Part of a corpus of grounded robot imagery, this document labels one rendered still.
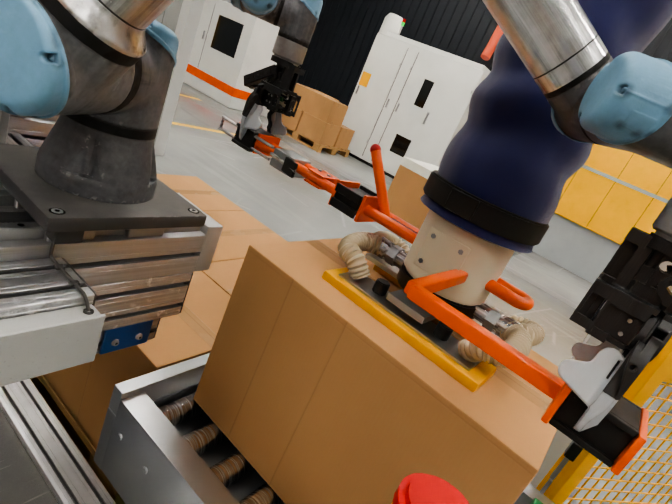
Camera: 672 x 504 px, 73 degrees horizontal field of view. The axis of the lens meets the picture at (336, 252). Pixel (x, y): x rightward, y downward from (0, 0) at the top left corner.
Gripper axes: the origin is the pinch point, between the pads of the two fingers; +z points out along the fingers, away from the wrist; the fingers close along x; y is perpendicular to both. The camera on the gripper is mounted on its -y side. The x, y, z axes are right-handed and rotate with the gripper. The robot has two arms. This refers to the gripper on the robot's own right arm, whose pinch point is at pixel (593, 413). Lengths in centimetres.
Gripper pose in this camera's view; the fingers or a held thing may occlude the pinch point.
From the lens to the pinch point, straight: 60.6
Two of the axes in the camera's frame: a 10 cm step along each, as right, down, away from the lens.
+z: -3.8, 8.6, 3.4
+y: -7.2, -5.0, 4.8
